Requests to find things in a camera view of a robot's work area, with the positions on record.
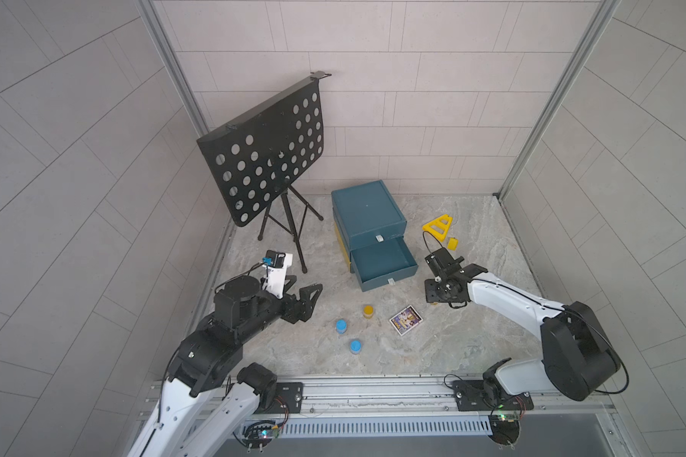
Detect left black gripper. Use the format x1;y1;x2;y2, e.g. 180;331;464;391
234;272;324;342

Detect teal three-drawer cabinet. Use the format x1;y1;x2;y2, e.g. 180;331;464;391
332;180;417;292

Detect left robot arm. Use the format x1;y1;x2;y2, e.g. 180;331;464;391
129;275;323;456

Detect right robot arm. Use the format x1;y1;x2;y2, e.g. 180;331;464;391
425;249;627;406

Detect orange-yellow paint can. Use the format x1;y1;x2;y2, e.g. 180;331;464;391
363;305;375;319

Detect colourful picture card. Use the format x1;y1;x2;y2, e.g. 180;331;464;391
389;306;422;336

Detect black perforated music stand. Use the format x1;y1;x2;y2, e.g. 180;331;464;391
196;72;331;272

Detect left green circuit board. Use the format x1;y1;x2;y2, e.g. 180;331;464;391
241;420;281;451

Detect green circuit board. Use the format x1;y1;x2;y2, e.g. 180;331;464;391
241;420;281;451
489;415;520;447

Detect right green circuit board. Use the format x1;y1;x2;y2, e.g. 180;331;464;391
489;415;520;447

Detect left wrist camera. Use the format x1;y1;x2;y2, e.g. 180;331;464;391
262;251;293;299

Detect yellow triangular plastic frame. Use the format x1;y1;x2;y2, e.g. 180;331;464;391
422;214;453;243

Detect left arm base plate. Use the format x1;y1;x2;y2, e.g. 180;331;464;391
255;382;304;414

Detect aluminium mounting rail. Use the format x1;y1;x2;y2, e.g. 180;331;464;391
136;373;619;424

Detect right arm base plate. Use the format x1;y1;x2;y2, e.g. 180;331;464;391
446;379;534;413

